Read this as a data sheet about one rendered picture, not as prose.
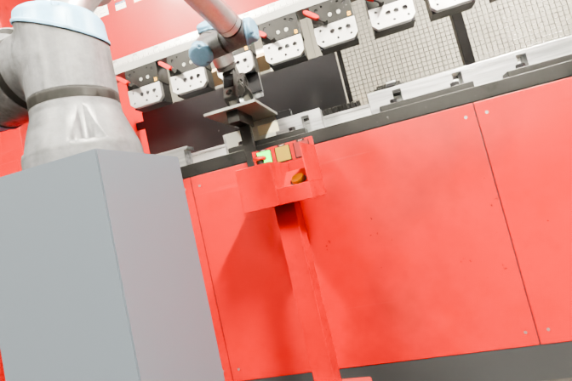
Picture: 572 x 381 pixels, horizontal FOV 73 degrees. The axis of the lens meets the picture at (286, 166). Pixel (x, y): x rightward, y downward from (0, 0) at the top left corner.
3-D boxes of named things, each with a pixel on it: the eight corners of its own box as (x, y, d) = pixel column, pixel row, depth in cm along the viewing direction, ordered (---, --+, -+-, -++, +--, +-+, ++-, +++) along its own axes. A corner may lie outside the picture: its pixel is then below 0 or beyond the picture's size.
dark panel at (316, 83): (157, 187, 215) (141, 112, 219) (158, 187, 217) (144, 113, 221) (355, 135, 189) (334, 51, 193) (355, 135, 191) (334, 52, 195)
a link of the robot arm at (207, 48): (212, 36, 112) (222, 23, 120) (181, 49, 116) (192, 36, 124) (225, 59, 116) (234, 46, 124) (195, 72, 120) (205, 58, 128)
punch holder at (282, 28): (266, 65, 144) (257, 24, 145) (273, 71, 152) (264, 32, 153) (305, 53, 140) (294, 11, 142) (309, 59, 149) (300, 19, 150)
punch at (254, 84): (239, 102, 150) (234, 79, 151) (241, 104, 152) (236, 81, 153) (263, 95, 148) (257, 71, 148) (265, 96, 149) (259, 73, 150)
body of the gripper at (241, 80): (250, 85, 144) (237, 55, 137) (248, 95, 137) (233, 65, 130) (231, 91, 145) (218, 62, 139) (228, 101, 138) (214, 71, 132)
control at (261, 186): (243, 213, 105) (230, 150, 106) (265, 207, 120) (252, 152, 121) (313, 197, 99) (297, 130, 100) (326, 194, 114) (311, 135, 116)
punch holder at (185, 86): (174, 95, 153) (165, 56, 154) (184, 99, 161) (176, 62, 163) (207, 84, 150) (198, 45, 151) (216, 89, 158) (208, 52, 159)
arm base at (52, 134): (94, 151, 44) (78, 70, 45) (-8, 181, 48) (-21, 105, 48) (165, 157, 59) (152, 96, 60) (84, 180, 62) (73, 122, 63)
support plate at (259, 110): (203, 116, 124) (203, 114, 124) (234, 127, 149) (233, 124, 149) (254, 101, 120) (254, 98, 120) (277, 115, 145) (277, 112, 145)
